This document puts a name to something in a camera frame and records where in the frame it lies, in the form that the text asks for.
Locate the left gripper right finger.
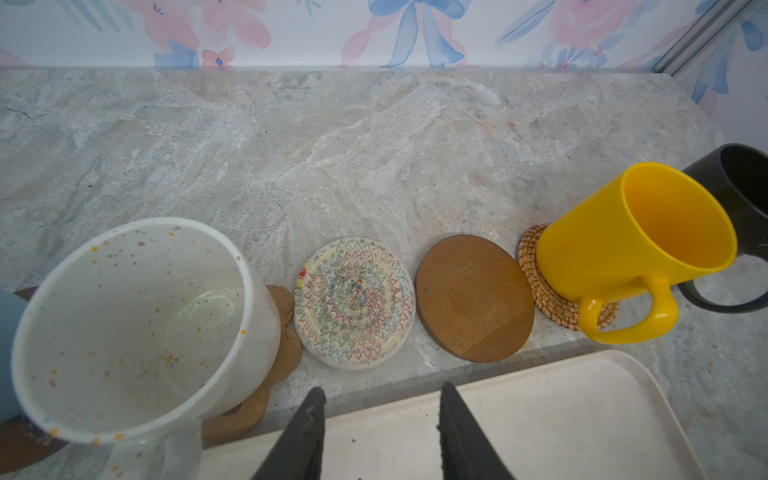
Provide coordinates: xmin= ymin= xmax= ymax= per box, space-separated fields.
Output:
xmin=438 ymin=382 xmax=514 ymax=480

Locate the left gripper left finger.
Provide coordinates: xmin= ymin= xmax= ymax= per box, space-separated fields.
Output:
xmin=252 ymin=387 xmax=326 ymax=480

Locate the cork paw print coaster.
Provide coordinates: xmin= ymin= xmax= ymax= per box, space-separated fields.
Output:
xmin=202 ymin=285 xmax=302 ymax=444

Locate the plain round wooden coaster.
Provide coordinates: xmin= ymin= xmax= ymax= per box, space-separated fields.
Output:
xmin=415 ymin=235 xmax=535 ymax=363

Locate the multicolour woven rope coaster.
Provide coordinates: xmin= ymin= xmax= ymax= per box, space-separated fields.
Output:
xmin=293 ymin=237 xmax=416 ymax=371

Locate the wicker rattan coaster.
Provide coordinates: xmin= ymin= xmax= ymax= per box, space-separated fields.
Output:
xmin=517 ymin=224 xmax=622 ymax=332

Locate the white mug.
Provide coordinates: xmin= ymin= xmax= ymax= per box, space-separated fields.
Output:
xmin=11 ymin=217 xmax=281 ymax=479

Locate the scratched dark wooden coaster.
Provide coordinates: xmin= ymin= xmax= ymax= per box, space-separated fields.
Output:
xmin=1 ymin=287 xmax=67 ymax=474

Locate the yellow mug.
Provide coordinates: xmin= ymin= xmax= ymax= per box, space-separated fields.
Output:
xmin=536 ymin=162 xmax=738 ymax=345

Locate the light blue mug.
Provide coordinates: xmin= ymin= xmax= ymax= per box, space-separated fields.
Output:
xmin=0 ymin=290 xmax=26 ymax=423

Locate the black mug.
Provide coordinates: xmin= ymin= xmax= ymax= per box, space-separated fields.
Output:
xmin=676 ymin=142 xmax=768 ymax=315

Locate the beige serving tray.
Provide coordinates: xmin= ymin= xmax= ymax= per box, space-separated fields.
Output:
xmin=197 ymin=349 xmax=709 ymax=480

